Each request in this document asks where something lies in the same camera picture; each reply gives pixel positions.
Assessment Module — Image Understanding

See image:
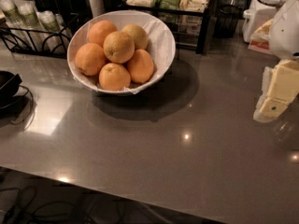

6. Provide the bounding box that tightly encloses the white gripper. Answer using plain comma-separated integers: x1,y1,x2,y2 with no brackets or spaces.
253,0,299,123

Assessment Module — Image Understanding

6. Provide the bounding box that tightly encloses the black condiment shelf rack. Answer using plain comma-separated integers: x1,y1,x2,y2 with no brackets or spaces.
120,0,212,54

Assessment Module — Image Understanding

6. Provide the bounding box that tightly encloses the white cylinder container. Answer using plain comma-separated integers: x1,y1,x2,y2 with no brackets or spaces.
85,0,106,19

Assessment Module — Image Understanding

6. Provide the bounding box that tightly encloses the black wire cup rack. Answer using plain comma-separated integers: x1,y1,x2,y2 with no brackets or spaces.
0,13,78,59

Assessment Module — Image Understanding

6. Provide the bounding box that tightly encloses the red and white card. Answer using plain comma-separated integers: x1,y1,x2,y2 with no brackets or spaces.
248,20,273,54

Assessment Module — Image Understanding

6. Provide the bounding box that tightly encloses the back right yellowish orange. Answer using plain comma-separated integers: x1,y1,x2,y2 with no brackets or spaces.
121,23,149,49

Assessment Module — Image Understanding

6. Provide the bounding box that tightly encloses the black device with cable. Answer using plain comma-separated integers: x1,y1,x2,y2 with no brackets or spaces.
0,71,34,125

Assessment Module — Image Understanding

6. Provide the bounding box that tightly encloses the white bowl with paper liner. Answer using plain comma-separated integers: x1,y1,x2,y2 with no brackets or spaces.
67,10,176,96

